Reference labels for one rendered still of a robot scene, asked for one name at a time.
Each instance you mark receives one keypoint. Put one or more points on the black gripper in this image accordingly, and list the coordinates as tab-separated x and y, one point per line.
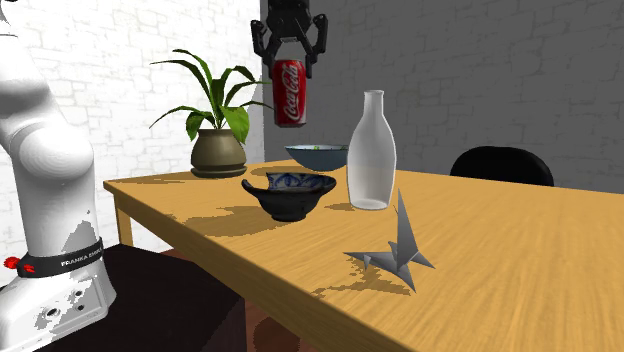
289	17

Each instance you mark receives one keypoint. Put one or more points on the red soda can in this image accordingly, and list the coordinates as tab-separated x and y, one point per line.
289	92

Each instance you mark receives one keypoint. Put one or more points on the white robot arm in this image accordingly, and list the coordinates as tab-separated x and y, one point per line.
46	161

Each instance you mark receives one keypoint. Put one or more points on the blue-grey bowl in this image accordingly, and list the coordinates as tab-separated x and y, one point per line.
317	158

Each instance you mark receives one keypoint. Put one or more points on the green potted plant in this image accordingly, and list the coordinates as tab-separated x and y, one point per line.
218	148

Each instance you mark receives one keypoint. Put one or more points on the white glass bottle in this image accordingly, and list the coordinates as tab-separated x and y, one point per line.
371	166

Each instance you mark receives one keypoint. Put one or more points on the black bowl with blue pattern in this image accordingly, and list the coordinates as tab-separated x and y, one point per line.
287	202

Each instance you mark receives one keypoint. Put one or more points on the grey paper crane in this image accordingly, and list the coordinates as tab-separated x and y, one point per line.
402	253

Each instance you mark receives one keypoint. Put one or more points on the black chair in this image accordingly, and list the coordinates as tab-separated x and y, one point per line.
502	168

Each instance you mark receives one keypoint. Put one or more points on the dark robot stand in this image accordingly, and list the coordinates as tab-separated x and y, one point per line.
166	302

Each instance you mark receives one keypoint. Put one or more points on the wooden table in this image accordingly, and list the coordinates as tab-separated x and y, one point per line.
512	273

